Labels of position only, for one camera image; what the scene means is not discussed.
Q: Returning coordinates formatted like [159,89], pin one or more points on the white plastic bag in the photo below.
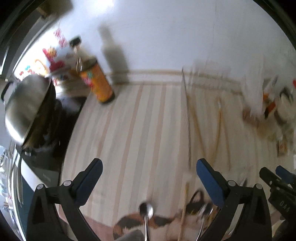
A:
[258,85]

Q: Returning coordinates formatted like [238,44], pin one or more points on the striped cat placemat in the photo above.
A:
[142,138]

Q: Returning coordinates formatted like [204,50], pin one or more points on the steel spoon on cat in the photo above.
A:
[205,212]

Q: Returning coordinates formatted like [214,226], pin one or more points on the dark soy sauce bottle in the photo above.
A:
[91,73]

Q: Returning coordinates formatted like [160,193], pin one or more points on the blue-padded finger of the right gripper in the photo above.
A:
[285,175]

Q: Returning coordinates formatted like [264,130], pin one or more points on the black induction cooktop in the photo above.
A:
[46,160]

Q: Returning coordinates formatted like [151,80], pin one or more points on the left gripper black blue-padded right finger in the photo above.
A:
[254,222]

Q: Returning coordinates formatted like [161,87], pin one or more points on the clear acrylic tray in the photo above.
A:
[208,83]

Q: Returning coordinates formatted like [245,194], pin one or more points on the stainless steel wok lid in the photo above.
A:
[22,101]

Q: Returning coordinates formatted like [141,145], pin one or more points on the white plastic cup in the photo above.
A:
[284,107]

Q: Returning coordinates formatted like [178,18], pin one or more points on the chopstick with yellow band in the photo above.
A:
[183,211]

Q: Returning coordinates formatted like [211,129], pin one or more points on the chopstick with grey band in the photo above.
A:
[223,124]

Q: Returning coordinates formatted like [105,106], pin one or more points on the small red white box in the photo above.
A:
[282,149]

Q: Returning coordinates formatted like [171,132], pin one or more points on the steel spoon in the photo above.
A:
[205,212]
[146,211]

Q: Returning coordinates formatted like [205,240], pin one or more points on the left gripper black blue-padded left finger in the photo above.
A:
[44,221]

